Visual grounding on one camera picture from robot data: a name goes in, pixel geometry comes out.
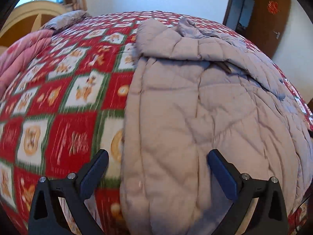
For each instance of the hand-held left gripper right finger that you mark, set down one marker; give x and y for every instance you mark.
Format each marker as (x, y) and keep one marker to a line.
(222, 176)

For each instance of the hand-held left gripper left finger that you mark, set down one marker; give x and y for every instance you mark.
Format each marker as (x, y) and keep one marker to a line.
(94, 176)

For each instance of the lilac quilted puffer jacket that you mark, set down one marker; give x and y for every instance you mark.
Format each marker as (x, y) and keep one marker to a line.
(200, 117)

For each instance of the red checked printed bedspread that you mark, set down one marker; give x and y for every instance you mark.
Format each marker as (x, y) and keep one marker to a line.
(73, 98)

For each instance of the pink floral folded quilt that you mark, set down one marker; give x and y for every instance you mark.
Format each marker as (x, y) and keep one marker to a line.
(19, 58)

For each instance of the brown wooden door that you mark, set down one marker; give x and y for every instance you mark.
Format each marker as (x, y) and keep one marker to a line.
(266, 27)

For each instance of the striped pillow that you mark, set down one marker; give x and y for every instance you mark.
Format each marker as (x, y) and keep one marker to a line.
(66, 19)

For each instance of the cream and wood headboard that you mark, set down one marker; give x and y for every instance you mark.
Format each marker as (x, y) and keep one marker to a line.
(27, 17)

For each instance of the red paper door decoration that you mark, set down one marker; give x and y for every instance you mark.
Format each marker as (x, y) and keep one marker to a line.
(272, 7)

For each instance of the dark wooden door frame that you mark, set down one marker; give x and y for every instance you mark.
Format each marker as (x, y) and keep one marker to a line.
(228, 5)

